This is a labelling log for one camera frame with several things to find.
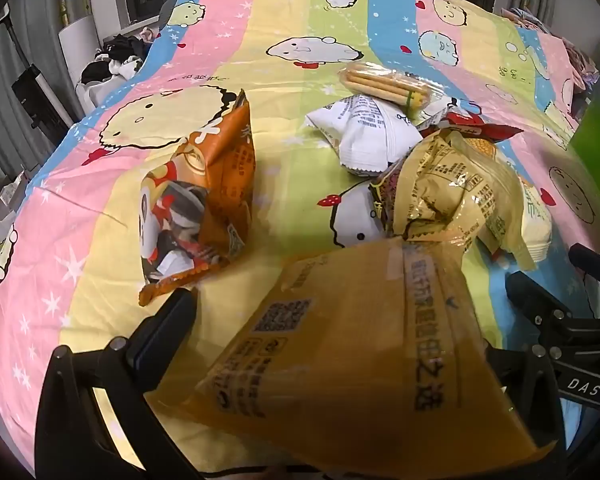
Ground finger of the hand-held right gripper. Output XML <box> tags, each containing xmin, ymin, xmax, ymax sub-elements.
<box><xmin>569</xmin><ymin>241</ymin><xmax>600</xmax><ymax>292</ymax></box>
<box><xmin>505</xmin><ymin>269</ymin><xmax>584</xmax><ymax>337</ymax></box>

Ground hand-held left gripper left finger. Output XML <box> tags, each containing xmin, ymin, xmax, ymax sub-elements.
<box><xmin>35</xmin><ymin>287</ymin><xmax>202</xmax><ymax>480</ymax></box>

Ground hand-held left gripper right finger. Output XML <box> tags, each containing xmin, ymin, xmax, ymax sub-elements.
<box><xmin>481</xmin><ymin>343</ymin><xmax>567</xmax><ymax>480</ymax></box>

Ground pale yellow chips packet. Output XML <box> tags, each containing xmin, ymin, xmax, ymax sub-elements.
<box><xmin>472</xmin><ymin>137</ymin><xmax>555</xmax><ymax>271</ymax></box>

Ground green cardboard box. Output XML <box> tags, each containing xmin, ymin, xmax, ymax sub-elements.
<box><xmin>567</xmin><ymin>100</ymin><xmax>600</xmax><ymax>173</ymax></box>

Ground crinkled yellow snack packet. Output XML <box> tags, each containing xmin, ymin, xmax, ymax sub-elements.
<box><xmin>370</xmin><ymin>127</ymin><xmax>498</xmax><ymax>257</ymax></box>

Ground red snack packet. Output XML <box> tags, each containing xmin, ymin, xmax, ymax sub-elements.
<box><xmin>420</xmin><ymin>102</ymin><xmax>524</xmax><ymax>142</ymax></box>

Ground orange panda snack packet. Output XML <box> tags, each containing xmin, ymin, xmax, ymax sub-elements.
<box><xmin>139</xmin><ymin>89</ymin><xmax>257</xmax><ymax>308</ymax></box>

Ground white snack packet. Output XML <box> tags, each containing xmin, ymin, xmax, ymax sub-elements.
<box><xmin>305</xmin><ymin>94</ymin><xmax>423</xmax><ymax>178</ymax></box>

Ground clear biscuit stick packet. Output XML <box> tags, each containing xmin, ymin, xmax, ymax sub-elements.
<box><xmin>339</xmin><ymin>62</ymin><xmax>446</xmax><ymax>121</ymax></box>

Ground striped cartoon printed blanket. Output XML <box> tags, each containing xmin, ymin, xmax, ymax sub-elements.
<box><xmin>0</xmin><ymin>0</ymin><xmax>600</xmax><ymax>477</ymax></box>

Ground white papers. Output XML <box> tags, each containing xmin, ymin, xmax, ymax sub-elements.
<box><xmin>0</xmin><ymin>175</ymin><xmax>31</xmax><ymax>242</ymax></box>

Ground black stand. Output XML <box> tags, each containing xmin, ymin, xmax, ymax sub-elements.
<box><xmin>12</xmin><ymin>64</ymin><xmax>74</xmax><ymax>134</ymax></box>

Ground black and white clothes pile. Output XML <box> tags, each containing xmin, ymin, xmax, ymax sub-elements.
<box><xmin>80</xmin><ymin>27</ymin><xmax>161</xmax><ymax>86</ymax></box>

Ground white board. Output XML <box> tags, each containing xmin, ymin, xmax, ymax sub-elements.
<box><xmin>57</xmin><ymin>12</ymin><xmax>106</xmax><ymax>86</ymax></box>

